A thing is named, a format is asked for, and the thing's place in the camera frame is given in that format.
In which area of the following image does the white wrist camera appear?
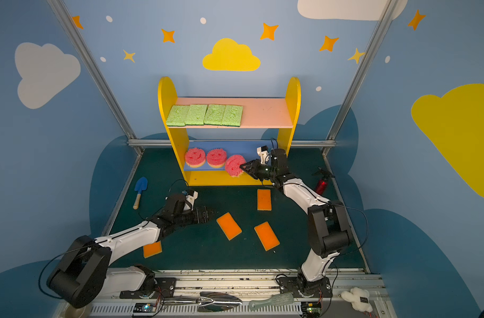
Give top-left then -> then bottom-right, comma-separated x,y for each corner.
256,146 -> 271,166
183,189 -> 198,211

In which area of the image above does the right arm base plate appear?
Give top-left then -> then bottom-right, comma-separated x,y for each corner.
275,274 -> 333,298

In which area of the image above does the right green circuit board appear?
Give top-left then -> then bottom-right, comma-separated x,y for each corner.
301,302 -> 323,318

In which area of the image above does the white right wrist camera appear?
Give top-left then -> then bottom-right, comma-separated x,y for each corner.
256,146 -> 271,166

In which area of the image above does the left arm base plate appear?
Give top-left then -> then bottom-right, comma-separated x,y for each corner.
119,278 -> 177,299

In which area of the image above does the red toy fire extinguisher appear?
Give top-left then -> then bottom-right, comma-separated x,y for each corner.
313,167 -> 335,196

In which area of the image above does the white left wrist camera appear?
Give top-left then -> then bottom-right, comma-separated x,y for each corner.
183,189 -> 198,211

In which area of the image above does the pink smiley sponge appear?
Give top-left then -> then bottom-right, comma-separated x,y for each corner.
206,148 -> 227,168
184,148 -> 207,168
225,154 -> 246,178

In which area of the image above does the yellow shelf with coloured boards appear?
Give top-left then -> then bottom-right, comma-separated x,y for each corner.
158,77 -> 301,186

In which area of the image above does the pale green brush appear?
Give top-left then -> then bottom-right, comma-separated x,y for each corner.
248,293 -> 294,311

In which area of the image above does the white plush toy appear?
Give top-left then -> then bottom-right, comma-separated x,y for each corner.
341,287 -> 373,313

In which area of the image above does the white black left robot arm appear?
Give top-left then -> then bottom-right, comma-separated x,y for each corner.
46,191 -> 215,309

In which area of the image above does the green circuit board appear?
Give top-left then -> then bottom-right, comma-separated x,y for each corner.
132,303 -> 157,317
301,302 -> 323,318

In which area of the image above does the green sponge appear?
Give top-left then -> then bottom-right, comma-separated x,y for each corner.
184,104 -> 208,126
221,105 -> 243,127
203,104 -> 226,126
166,105 -> 190,127

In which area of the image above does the pink smiley sponge front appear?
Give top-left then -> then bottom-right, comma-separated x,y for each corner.
206,148 -> 227,168

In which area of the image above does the orange sponge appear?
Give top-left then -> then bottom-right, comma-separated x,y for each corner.
257,189 -> 272,211
216,213 -> 242,241
143,241 -> 162,258
255,222 -> 280,251

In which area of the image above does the blue toy shovel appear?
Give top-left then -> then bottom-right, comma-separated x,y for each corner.
133,177 -> 148,210

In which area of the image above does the left green circuit board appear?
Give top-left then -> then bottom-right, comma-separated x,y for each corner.
132,303 -> 157,317

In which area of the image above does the aluminium rail base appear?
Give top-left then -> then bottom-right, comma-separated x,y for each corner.
78,269 -> 397,317

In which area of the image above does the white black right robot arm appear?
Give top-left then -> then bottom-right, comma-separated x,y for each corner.
239,147 -> 353,286

